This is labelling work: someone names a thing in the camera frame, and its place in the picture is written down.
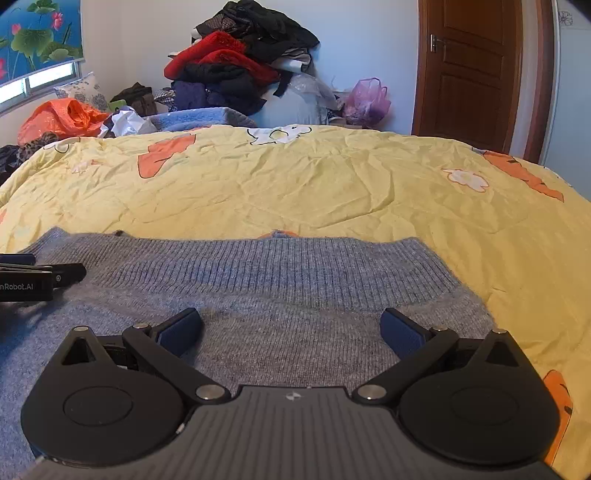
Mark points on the lotus print window blind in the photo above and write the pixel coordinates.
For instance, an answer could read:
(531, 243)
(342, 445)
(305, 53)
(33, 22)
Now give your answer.
(37, 37)

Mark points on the brown wooden door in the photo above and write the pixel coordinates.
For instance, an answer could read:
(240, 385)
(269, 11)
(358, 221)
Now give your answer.
(466, 69)

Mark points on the floral pillow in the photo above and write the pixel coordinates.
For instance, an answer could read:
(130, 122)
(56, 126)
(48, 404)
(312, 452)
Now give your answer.
(85, 92)

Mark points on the dark patterned cloth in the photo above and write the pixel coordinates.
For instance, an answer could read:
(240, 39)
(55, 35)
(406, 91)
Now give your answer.
(18, 157)

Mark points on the pink plastic bag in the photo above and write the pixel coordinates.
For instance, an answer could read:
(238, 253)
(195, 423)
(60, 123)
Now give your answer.
(367, 101)

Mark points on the orange plastic bag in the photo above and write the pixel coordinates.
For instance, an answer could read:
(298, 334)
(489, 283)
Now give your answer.
(55, 117)

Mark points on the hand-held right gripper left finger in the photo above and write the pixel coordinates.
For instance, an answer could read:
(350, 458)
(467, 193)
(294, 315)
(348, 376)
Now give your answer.
(180, 331)

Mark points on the light blue fuzzy blanket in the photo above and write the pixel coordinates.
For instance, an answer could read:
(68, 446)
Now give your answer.
(203, 119)

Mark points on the grey sweater with navy sleeves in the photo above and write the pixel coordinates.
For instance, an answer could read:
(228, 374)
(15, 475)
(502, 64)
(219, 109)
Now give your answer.
(277, 286)

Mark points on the dark brown bag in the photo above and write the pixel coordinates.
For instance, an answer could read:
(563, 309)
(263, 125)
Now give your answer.
(138, 99)

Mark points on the pile of dark clothes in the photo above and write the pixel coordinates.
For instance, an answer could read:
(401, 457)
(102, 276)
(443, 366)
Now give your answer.
(249, 78)

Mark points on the window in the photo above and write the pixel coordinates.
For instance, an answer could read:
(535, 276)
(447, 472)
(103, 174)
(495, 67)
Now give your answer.
(46, 81)

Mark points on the yellow printed quilt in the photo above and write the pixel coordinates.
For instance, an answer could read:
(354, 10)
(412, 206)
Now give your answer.
(323, 194)

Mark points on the white crumpled plastic bag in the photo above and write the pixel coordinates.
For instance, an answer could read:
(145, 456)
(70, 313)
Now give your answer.
(127, 122)

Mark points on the clear plastic bag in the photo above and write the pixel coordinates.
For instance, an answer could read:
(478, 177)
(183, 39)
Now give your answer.
(314, 90)

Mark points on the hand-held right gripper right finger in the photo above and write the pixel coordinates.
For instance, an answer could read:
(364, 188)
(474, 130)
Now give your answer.
(400, 336)

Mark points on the pale blue bundle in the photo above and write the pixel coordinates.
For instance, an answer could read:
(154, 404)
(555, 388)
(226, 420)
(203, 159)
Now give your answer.
(291, 110)

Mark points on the red fuzzy garment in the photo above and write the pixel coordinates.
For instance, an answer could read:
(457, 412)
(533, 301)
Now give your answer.
(212, 53)

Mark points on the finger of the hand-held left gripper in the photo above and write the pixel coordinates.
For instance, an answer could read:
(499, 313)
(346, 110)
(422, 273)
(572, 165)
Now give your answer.
(18, 259)
(69, 273)

